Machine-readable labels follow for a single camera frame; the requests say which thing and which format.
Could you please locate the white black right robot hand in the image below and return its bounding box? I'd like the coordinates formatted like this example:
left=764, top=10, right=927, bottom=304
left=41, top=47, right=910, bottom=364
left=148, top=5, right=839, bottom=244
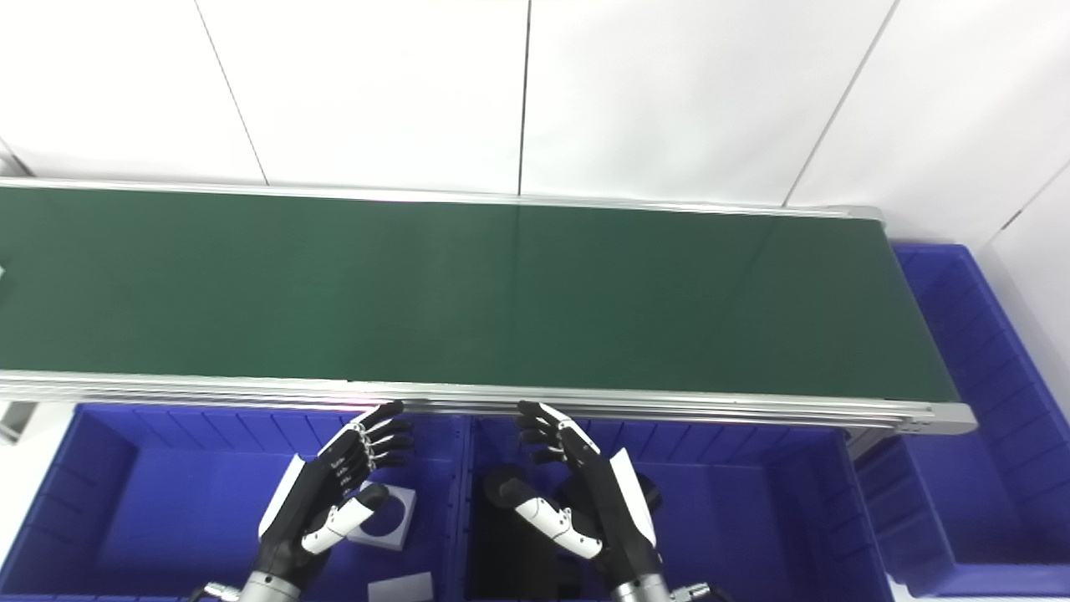
left=487, top=400, right=665, bottom=588

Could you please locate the blue plastic bin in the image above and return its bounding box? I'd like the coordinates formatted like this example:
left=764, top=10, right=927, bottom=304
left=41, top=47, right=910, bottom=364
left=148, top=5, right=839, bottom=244
left=853, top=242, right=1070, bottom=596
left=0, top=404, right=469, bottom=602
left=458, top=414, right=895, bottom=602

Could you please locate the green conveyor belt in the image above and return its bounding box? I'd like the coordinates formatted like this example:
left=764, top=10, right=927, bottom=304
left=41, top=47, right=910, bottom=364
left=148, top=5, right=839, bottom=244
left=0, top=177, right=977, bottom=436
left=0, top=186, right=960, bottom=402

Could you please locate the aluminium conveyor support leg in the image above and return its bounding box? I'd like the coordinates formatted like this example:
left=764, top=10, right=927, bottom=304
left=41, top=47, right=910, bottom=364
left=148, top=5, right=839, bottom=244
left=846, top=428, right=899, bottom=461
left=0, top=401, right=38, bottom=444

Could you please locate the large black part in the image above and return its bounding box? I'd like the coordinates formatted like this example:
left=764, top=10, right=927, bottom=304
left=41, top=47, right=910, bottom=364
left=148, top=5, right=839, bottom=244
left=472, top=467, right=603, bottom=602

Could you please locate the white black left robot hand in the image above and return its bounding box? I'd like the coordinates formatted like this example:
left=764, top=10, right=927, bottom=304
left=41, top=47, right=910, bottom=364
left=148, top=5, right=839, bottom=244
left=253, top=400, right=415, bottom=588

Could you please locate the white plastic block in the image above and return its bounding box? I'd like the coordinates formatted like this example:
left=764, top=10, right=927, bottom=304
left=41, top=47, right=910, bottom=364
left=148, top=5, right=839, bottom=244
left=368, top=572, right=436, bottom=602

